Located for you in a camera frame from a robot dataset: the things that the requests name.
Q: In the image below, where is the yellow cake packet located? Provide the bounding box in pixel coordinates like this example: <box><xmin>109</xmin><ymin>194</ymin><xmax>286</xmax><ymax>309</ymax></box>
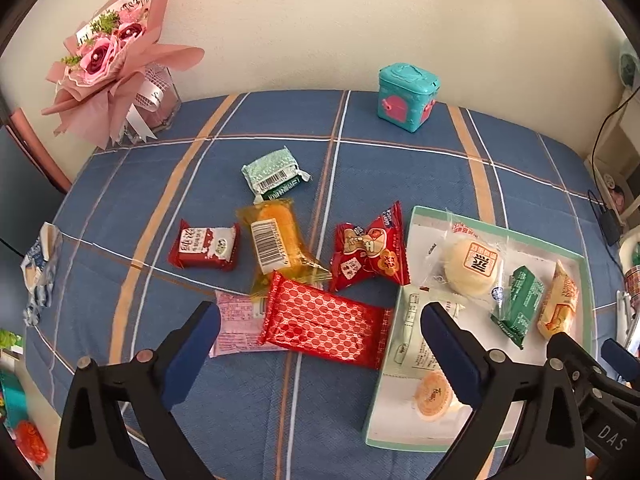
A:
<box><xmin>236</xmin><ymin>199</ymin><xmax>332</xmax><ymax>296</ymax></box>

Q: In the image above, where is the orange cake roll packet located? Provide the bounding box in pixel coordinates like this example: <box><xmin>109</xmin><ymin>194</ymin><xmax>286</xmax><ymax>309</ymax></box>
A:
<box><xmin>537</xmin><ymin>259</ymin><xmax>581</xmax><ymax>342</ymax></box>

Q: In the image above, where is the light green snack packet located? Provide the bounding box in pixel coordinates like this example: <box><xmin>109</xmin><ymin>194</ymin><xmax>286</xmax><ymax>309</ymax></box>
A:
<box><xmin>241</xmin><ymin>146</ymin><xmax>312</xmax><ymax>201</ymax></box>

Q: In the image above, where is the green round fan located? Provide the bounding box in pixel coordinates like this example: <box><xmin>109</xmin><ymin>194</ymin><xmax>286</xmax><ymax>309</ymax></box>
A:
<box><xmin>619</xmin><ymin>37</ymin><xmax>640</xmax><ymax>88</ymax></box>

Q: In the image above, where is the clear round bun packet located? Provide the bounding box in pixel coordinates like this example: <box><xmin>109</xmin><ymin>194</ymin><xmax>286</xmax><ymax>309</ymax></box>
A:
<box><xmin>424</xmin><ymin>220</ymin><xmax>511</xmax><ymax>306</ymax></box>

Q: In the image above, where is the pale white snack packet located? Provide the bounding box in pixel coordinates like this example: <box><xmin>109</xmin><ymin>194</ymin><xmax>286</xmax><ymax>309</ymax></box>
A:
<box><xmin>394</xmin><ymin>285</ymin><xmax>468</xmax><ymax>376</ymax></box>

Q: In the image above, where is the blue and white crumpled packet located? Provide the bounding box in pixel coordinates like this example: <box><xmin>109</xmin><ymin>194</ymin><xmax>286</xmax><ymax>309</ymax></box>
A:
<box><xmin>20</xmin><ymin>222</ymin><xmax>63</xmax><ymax>326</ymax></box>

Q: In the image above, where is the blue plaid sheet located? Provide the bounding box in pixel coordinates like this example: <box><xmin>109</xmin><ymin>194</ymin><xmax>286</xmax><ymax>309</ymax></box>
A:
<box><xmin>22</xmin><ymin>90</ymin><xmax>626</xmax><ymax>480</ymax></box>

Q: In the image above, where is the red patterned cup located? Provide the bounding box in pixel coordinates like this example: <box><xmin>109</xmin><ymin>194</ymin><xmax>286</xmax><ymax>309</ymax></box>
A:
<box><xmin>619</xmin><ymin>235</ymin><xmax>640</xmax><ymax>321</ymax></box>

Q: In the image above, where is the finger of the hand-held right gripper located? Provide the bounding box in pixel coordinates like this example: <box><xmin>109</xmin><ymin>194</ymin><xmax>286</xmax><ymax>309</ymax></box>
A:
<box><xmin>547</xmin><ymin>332</ymin><xmax>608</xmax><ymax>401</ymax></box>
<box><xmin>601</xmin><ymin>339</ymin><xmax>640</xmax><ymax>388</ymax></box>

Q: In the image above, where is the teal toy box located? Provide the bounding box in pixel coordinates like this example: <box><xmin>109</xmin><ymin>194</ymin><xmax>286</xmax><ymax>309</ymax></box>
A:
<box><xmin>376</xmin><ymin>62</ymin><xmax>441</xmax><ymax>133</ymax></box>

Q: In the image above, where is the dark green snack packet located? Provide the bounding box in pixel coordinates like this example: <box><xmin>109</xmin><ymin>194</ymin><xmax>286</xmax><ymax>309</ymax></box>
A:
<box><xmin>491</xmin><ymin>265</ymin><xmax>546</xmax><ymax>350</ymax></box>

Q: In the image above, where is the red patterned snack packet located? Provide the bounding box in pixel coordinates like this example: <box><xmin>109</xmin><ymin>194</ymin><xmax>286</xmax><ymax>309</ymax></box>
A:
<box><xmin>257</xmin><ymin>271</ymin><xmax>395</xmax><ymax>371</ymax></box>

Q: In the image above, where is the black cable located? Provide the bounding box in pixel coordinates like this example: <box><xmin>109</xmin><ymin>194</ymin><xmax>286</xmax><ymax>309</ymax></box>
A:
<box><xmin>585</xmin><ymin>92</ymin><xmax>640</xmax><ymax>248</ymax></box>

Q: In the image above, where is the red cartoon snack packet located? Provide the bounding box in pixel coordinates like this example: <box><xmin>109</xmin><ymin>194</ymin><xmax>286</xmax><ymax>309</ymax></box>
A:
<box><xmin>329</xmin><ymin>201</ymin><xmax>411</xmax><ymax>292</ymax></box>

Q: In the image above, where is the pink flower bouquet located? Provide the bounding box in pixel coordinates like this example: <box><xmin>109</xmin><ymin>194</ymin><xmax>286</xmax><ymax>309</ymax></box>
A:
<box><xmin>41</xmin><ymin>0</ymin><xmax>206</xmax><ymax>150</ymax></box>

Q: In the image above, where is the orange lid jelly cup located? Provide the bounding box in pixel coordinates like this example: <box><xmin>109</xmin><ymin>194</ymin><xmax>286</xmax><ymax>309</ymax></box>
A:
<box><xmin>412</xmin><ymin>370</ymin><xmax>460</xmax><ymax>422</ymax></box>

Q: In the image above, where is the dark grey panel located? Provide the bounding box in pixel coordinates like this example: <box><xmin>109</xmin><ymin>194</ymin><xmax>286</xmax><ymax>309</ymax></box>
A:
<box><xmin>0</xmin><ymin>125</ymin><xmax>66</xmax><ymax>271</ymax></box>

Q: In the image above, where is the orange red bag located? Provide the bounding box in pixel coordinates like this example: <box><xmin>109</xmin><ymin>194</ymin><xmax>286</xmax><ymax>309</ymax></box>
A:
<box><xmin>12</xmin><ymin>420</ymin><xmax>51</xmax><ymax>463</ymax></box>

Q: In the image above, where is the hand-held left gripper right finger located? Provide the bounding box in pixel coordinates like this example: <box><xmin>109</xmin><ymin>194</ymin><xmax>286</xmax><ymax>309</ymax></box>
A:
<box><xmin>420</xmin><ymin>302</ymin><xmax>587</xmax><ymax>480</ymax></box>

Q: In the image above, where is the white tray with teal rim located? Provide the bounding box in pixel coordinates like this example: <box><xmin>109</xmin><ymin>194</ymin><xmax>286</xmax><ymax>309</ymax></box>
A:
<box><xmin>364</xmin><ymin>205</ymin><xmax>596</xmax><ymax>453</ymax></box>

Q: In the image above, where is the red and white biscuit packet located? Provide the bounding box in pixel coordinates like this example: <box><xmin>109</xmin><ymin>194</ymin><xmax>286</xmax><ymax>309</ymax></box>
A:
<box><xmin>167</xmin><ymin>219</ymin><xmax>241</xmax><ymax>272</ymax></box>

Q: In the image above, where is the pink board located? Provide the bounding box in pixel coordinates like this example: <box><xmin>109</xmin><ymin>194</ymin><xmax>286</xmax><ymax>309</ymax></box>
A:
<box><xmin>9</xmin><ymin>109</ymin><xmax>72</xmax><ymax>193</ymax></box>

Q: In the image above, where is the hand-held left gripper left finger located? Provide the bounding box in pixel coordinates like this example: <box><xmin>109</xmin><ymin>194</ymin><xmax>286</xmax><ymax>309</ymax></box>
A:
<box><xmin>55</xmin><ymin>301</ymin><xmax>222</xmax><ymax>480</ymax></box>

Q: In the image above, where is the pink snack packet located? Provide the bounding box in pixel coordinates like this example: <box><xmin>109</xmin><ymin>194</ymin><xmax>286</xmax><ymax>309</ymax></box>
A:
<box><xmin>209</xmin><ymin>290</ymin><xmax>273</xmax><ymax>358</ymax></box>

